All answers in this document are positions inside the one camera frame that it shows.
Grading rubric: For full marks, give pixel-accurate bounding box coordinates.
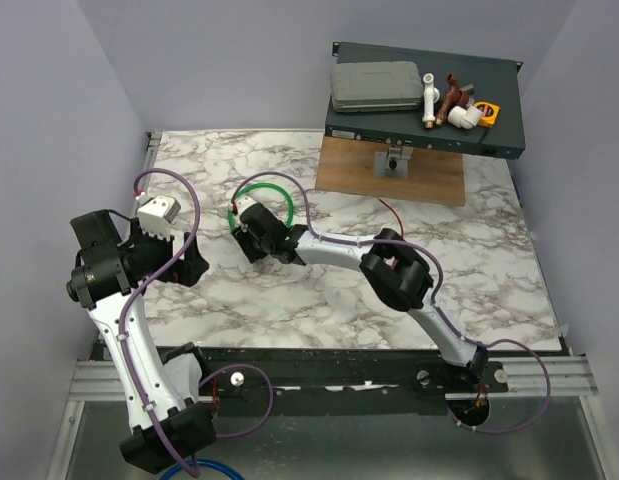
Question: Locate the dark teal network switch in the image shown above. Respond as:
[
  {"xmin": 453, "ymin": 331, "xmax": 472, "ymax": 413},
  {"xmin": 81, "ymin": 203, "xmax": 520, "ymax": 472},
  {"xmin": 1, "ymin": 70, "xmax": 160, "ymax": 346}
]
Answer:
[{"xmin": 324, "ymin": 42, "xmax": 526, "ymax": 160}]

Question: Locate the wooden board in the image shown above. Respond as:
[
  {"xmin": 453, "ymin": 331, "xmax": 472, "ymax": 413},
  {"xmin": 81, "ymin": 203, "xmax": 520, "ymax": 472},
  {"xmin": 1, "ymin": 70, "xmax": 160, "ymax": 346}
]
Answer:
[{"xmin": 315, "ymin": 137, "xmax": 466, "ymax": 206}]

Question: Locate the white pipe fitting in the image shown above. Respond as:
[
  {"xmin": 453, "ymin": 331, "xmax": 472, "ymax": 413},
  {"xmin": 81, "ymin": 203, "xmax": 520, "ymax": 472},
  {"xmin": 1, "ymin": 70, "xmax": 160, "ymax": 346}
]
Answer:
[{"xmin": 422, "ymin": 73, "xmax": 440, "ymax": 129}]

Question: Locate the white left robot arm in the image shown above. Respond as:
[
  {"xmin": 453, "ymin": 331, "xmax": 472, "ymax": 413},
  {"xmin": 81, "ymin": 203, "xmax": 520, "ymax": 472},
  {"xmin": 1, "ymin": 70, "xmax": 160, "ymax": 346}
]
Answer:
[{"xmin": 66, "ymin": 210, "xmax": 216, "ymax": 474}]

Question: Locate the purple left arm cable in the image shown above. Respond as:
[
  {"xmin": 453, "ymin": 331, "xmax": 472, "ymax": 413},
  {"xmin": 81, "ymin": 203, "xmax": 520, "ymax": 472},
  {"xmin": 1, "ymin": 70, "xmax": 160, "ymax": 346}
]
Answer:
[{"xmin": 119, "ymin": 167, "xmax": 276, "ymax": 479}]

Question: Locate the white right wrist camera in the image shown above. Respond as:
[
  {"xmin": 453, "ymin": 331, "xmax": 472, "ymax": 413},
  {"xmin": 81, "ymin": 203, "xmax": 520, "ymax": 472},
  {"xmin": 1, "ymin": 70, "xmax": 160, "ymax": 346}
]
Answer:
[{"xmin": 231, "ymin": 195, "xmax": 258, "ymax": 217}]

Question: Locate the grey plastic case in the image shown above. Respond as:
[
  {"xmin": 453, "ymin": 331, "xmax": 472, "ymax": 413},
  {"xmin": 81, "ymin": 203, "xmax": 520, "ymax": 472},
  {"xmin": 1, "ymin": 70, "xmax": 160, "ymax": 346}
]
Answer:
[{"xmin": 330, "ymin": 61, "xmax": 424, "ymax": 113}]

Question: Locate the aluminium side rail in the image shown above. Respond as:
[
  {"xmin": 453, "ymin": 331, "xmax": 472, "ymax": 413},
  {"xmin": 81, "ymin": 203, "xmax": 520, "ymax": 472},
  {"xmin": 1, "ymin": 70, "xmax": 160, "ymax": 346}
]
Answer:
[{"xmin": 99, "ymin": 132, "xmax": 163, "ymax": 346}]

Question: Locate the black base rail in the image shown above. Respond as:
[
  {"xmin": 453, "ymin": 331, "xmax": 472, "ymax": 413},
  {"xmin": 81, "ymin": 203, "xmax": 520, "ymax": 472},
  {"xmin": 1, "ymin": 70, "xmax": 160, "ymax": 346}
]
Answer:
[{"xmin": 158, "ymin": 344, "xmax": 507, "ymax": 419}]

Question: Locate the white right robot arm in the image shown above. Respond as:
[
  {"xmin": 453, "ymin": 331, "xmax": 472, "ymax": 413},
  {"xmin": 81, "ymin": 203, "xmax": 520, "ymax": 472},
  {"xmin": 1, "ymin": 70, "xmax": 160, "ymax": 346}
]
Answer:
[{"xmin": 229, "ymin": 199, "xmax": 488, "ymax": 392}]

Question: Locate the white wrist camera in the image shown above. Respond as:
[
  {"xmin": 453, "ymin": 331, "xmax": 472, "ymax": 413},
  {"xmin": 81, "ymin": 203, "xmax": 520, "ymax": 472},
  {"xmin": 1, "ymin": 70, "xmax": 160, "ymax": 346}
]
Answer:
[
  {"xmin": 136, "ymin": 192, "xmax": 181, "ymax": 240},
  {"xmin": 231, "ymin": 195, "xmax": 258, "ymax": 217}
]

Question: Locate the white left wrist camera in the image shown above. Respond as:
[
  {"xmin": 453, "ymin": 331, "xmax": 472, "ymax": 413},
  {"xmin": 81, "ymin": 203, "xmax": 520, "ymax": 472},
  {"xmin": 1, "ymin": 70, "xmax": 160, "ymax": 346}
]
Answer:
[{"xmin": 136, "ymin": 192, "xmax": 181, "ymax": 240}]

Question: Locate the green cable lock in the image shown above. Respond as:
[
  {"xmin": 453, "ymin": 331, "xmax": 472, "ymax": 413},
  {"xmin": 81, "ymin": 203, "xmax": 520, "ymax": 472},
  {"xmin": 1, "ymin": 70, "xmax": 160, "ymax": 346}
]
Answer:
[{"xmin": 227, "ymin": 183, "xmax": 295, "ymax": 233}]

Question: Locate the red plastic seal tag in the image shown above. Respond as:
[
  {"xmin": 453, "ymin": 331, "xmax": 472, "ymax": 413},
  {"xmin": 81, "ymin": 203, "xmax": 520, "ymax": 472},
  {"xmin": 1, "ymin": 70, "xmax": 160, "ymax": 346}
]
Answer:
[{"xmin": 377, "ymin": 198, "xmax": 405, "ymax": 237}]

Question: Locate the white elbow pipe fitting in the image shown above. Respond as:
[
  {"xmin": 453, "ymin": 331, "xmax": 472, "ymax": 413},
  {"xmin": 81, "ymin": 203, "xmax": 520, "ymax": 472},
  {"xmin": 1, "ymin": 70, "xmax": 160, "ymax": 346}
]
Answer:
[{"xmin": 447, "ymin": 105, "xmax": 483, "ymax": 130}]

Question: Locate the yellow tape measure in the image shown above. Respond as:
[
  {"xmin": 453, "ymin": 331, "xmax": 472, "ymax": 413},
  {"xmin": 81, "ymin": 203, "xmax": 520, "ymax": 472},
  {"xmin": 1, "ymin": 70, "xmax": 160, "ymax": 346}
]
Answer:
[{"xmin": 474, "ymin": 101, "xmax": 501, "ymax": 128}]

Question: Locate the brown pipe fitting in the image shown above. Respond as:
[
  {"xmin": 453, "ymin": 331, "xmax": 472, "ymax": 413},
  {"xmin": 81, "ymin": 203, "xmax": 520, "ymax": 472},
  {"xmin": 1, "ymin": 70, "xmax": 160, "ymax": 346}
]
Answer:
[{"xmin": 434, "ymin": 73, "xmax": 466, "ymax": 126}]

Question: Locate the blue cable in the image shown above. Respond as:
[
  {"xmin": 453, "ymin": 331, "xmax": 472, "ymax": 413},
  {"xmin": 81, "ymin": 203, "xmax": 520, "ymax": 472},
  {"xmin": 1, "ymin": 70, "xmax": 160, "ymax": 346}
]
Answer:
[{"xmin": 159, "ymin": 457, "xmax": 246, "ymax": 480}]

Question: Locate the grey metal bracket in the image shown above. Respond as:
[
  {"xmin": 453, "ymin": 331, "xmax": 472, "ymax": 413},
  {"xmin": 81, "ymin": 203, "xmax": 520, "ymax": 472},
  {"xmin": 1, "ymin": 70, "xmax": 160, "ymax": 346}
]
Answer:
[{"xmin": 373, "ymin": 146, "xmax": 413, "ymax": 179}]

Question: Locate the dark grey pipe fitting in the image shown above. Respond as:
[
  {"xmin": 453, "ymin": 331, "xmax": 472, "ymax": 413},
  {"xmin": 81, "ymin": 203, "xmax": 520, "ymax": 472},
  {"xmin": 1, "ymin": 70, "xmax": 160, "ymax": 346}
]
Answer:
[{"xmin": 457, "ymin": 84, "xmax": 475, "ymax": 108}]

